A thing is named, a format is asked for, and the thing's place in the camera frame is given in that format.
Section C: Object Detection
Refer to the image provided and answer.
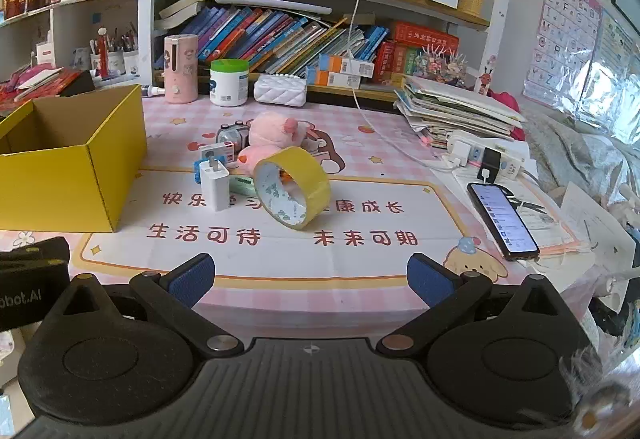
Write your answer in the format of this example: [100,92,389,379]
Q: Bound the white paper sheets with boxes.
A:
[452,169,636,292]

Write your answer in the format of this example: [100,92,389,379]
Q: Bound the white notebook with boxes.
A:
[15,69,64,93]

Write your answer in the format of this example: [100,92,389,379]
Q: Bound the small reindeer ornament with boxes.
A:
[477,59,494,96]

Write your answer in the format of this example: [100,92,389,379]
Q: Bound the black smartphone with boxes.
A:
[467,182,541,262]

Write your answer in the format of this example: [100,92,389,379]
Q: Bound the black plug adapter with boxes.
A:
[480,148,503,183]

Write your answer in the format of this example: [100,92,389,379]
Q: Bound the white power strip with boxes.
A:
[446,129,527,181]

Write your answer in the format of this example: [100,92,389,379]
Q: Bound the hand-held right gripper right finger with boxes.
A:
[376,253,576,361]

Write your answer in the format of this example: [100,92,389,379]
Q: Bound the pink chick plush toy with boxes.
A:
[237,145,292,184]

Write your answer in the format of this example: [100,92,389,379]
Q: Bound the grey fleece blanket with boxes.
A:
[520,109,626,202]

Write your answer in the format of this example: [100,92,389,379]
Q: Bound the pink pig plush toy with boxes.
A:
[248,112,307,151]

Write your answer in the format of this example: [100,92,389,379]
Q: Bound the pink alphabet poster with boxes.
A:
[522,0,603,107]

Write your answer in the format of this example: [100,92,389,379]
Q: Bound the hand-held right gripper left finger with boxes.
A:
[50,253,245,361]

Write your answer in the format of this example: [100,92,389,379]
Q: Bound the white jar green lid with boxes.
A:
[209,60,250,108]

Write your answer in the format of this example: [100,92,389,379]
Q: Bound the stack of orange white boxes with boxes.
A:
[306,54,376,90]

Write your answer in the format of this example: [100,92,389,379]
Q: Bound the grey blue toy camera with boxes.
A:
[215,120,251,147]

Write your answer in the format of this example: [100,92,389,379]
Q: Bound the white pen holder with pens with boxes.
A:
[90,26,141,79]

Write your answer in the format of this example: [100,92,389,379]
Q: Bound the white quilted pouch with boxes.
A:
[253,74,307,109]

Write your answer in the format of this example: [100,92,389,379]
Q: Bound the white charger plug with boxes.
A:
[199,156,231,212]

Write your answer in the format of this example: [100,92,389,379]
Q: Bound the red tassel charm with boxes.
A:
[97,26,110,76]

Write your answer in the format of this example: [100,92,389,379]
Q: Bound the colourful spiky ornament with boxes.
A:
[414,44,469,78]

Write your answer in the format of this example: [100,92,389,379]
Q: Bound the white cubby shelf unit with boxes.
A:
[0,0,142,86]

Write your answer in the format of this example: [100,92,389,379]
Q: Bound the small white red-label box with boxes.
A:
[200,142,236,167]

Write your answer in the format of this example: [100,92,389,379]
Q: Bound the red boxed book set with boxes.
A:
[375,22,460,82]

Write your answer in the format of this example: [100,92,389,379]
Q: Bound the wide yellow tape roll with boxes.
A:
[252,146,332,231]

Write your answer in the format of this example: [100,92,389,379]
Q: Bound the wooden bookshelf white frame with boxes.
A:
[137,0,506,104]

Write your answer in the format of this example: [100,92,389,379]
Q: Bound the thick paperback book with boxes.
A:
[159,0,211,18]
[154,12,202,33]

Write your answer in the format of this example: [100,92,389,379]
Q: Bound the white cable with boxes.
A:
[346,0,468,171]

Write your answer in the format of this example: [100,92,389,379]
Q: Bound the pink cylindrical humidifier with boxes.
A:
[164,34,200,105]

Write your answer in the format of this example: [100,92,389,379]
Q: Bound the yellow cardboard box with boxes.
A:
[0,84,148,233]

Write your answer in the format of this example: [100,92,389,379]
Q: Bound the row of colourful books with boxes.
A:
[177,5,391,76]

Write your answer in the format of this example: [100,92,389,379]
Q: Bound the stack of papers and booklets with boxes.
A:
[394,75,528,149]

